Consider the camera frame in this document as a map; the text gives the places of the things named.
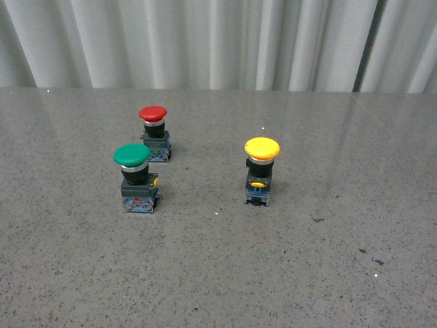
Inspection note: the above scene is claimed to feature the red mushroom push button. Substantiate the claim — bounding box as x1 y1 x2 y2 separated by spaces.
139 105 171 163

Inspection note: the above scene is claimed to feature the green mushroom push button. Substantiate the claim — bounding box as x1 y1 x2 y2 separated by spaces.
113 143 159 213

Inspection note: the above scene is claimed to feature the yellow mushroom push button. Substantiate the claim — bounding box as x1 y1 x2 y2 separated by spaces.
244 137 281 206

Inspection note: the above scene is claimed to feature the white pleated curtain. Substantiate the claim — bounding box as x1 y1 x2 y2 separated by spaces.
1 1 436 93

